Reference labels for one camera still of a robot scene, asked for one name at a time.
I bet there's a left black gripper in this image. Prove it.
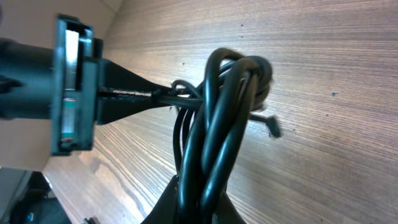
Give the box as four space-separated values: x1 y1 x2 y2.
1 14 172 156

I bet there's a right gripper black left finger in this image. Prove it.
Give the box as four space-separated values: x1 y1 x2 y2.
141 175 178 224

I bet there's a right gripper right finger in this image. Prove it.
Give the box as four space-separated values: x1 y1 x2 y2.
214 192 246 224

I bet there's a black cable bundle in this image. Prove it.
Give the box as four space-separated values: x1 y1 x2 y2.
169 47 282 224

